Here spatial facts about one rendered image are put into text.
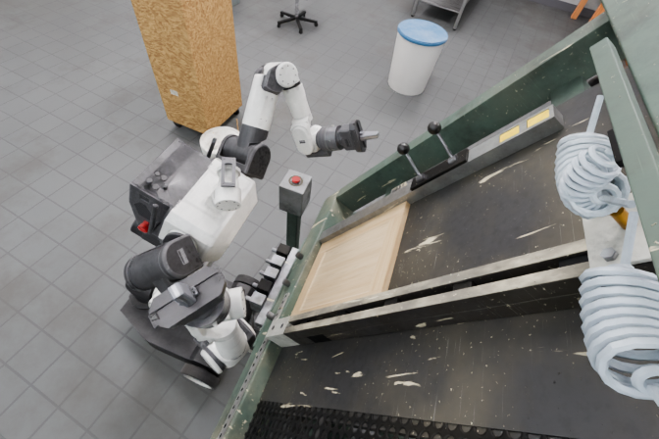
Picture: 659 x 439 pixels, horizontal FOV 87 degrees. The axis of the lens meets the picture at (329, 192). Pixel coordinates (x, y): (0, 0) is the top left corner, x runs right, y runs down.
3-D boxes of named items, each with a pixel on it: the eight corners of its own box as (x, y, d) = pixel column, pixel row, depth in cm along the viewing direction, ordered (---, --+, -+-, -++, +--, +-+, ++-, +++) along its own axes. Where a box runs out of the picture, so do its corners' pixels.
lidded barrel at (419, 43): (434, 83, 400) (455, 30, 353) (417, 104, 371) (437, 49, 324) (395, 67, 414) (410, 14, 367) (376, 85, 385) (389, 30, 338)
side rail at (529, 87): (356, 203, 167) (339, 189, 164) (632, 40, 86) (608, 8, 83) (353, 212, 163) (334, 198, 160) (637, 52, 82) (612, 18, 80)
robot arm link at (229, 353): (217, 354, 78) (233, 381, 91) (252, 319, 83) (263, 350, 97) (188, 324, 82) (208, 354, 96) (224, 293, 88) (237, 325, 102)
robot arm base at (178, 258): (145, 305, 90) (114, 273, 85) (172, 269, 101) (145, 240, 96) (187, 291, 84) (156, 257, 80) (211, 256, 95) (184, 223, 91)
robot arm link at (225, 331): (180, 321, 69) (198, 347, 79) (227, 312, 70) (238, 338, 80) (182, 292, 73) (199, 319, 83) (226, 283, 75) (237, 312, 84)
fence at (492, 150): (329, 236, 149) (322, 231, 148) (563, 115, 80) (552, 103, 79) (326, 246, 146) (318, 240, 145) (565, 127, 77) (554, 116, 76)
